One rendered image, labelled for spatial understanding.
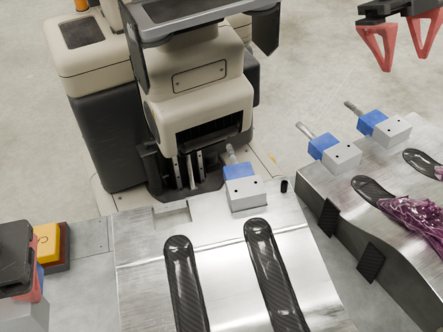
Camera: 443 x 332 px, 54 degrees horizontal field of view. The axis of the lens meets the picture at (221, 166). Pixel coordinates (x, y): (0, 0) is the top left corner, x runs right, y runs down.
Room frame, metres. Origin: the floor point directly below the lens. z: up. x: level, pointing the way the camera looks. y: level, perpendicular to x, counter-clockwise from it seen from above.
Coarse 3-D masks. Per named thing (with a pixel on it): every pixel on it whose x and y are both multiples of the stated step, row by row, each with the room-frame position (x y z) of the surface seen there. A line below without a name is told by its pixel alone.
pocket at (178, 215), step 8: (152, 208) 0.38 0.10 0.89; (168, 208) 0.39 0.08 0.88; (176, 208) 0.39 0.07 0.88; (184, 208) 0.39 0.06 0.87; (152, 216) 0.37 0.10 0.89; (160, 216) 0.38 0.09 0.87; (168, 216) 0.38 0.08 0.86; (176, 216) 0.38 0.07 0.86; (184, 216) 0.38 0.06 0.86; (160, 224) 0.37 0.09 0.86; (168, 224) 0.37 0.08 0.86; (176, 224) 0.37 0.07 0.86
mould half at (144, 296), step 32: (224, 192) 0.40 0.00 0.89; (288, 192) 0.39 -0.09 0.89; (128, 224) 0.35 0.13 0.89; (192, 224) 0.35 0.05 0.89; (224, 224) 0.34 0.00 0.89; (288, 224) 0.33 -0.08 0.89; (128, 256) 0.30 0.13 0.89; (160, 256) 0.30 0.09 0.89; (224, 256) 0.29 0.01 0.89; (288, 256) 0.29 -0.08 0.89; (320, 256) 0.28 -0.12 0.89; (128, 288) 0.26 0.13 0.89; (160, 288) 0.26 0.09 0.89; (224, 288) 0.25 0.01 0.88; (256, 288) 0.25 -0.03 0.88; (320, 288) 0.24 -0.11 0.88; (128, 320) 0.22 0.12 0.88; (160, 320) 0.22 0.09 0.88; (224, 320) 0.21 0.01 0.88; (256, 320) 0.21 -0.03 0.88; (320, 320) 0.20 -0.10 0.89
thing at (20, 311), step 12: (36, 264) 0.27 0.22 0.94; (0, 300) 0.22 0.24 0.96; (12, 300) 0.22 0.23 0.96; (0, 312) 0.21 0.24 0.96; (12, 312) 0.21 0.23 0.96; (24, 312) 0.20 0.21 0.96; (36, 312) 0.21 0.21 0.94; (48, 312) 0.23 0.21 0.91; (0, 324) 0.20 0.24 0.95; (12, 324) 0.20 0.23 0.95; (24, 324) 0.20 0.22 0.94; (36, 324) 0.20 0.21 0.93; (48, 324) 0.21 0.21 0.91
